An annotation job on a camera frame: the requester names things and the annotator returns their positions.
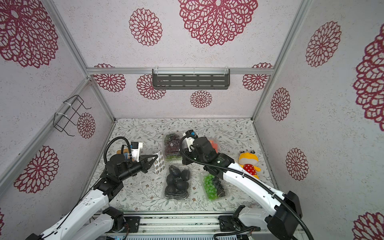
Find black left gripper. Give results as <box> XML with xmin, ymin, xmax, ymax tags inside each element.
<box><xmin>119</xmin><ymin>153</ymin><xmax>159</xmax><ymax>181</ymax></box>

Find sticker label sheet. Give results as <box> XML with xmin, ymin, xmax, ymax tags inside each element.
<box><xmin>154</xmin><ymin>151</ymin><xmax>166</xmax><ymax>175</ymax></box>

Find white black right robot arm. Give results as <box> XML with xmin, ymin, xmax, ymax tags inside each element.
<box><xmin>180</xmin><ymin>135</ymin><xmax>313</xmax><ymax>240</ymax></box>

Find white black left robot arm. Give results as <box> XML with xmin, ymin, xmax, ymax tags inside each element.
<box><xmin>27</xmin><ymin>154</ymin><xmax>159</xmax><ymax>240</ymax></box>

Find clear box purple grapes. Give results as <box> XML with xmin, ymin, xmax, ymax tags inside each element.
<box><xmin>164</xmin><ymin>133</ymin><xmax>182</xmax><ymax>162</ymax></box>

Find clear box green grapes blueberries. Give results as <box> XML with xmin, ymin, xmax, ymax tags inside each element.
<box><xmin>201</xmin><ymin>173</ymin><xmax>229</xmax><ymax>202</ymax></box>

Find yellow red plush toy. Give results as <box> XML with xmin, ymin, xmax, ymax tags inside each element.
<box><xmin>238</xmin><ymin>151</ymin><xmax>261</xmax><ymax>179</ymax></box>

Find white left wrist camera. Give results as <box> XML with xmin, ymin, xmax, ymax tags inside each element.
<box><xmin>130</xmin><ymin>142</ymin><xmax>143</xmax><ymax>162</ymax></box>

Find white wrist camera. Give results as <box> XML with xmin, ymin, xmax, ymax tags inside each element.
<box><xmin>183</xmin><ymin>130</ymin><xmax>198</xmax><ymax>152</ymax></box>
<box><xmin>130</xmin><ymin>142</ymin><xmax>143</xmax><ymax>162</ymax></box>

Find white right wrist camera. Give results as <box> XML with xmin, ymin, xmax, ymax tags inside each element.
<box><xmin>183</xmin><ymin>130</ymin><xmax>198</xmax><ymax>152</ymax></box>

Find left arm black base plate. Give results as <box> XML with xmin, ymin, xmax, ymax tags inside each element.
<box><xmin>108</xmin><ymin>216</ymin><xmax>141</xmax><ymax>234</ymax></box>

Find aluminium mounting rail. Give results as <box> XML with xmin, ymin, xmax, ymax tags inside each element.
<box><xmin>124</xmin><ymin>212</ymin><xmax>235</xmax><ymax>236</ymax></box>

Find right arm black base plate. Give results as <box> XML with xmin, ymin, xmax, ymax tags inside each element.
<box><xmin>218</xmin><ymin>215</ymin><xmax>249</xmax><ymax>232</ymax></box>

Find grey metal wall shelf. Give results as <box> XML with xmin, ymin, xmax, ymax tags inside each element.
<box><xmin>152</xmin><ymin>69</ymin><xmax>231</xmax><ymax>90</ymax></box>

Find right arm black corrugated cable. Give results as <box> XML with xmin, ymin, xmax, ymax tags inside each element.
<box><xmin>179</xmin><ymin>134</ymin><xmax>315</xmax><ymax>240</ymax></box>

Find black wire wall rack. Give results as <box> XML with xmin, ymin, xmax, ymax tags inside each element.
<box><xmin>53</xmin><ymin>95</ymin><xmax>91</xmax><ymax>137</ymax></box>

